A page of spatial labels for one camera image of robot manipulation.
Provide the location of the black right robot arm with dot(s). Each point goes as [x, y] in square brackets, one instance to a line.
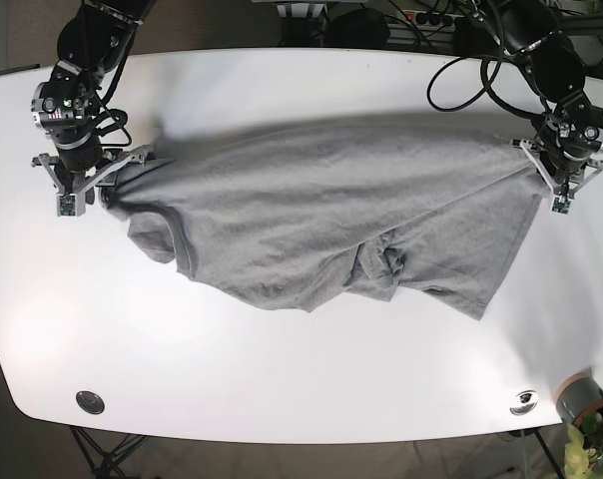
[72, 108]

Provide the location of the grey plant pot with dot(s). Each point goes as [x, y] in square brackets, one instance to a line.
[577, 396]

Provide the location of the left gripper body silver black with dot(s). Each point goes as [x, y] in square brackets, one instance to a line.
[564, 179]

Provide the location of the right silver table grommet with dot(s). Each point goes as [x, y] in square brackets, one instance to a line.
[523, 402]

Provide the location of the right gripper body silver black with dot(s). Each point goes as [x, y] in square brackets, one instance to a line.
[76, 190]

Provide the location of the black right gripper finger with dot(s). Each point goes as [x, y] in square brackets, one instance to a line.
[106, 189]

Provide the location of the light grey printed T-shirt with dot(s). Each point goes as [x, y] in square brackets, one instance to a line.
[290, 218]

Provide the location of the left silver table grommet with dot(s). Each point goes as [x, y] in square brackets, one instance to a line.
[90, 402]

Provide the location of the green potted plant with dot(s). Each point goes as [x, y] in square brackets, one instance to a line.
[583, 453]

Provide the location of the silver table grommet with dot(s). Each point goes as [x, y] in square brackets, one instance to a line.
[90, 402]
[523, 402]

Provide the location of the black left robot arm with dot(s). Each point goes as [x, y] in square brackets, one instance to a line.
[569, 130]

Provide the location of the black folding table legs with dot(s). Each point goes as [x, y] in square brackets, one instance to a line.
[106, 464]

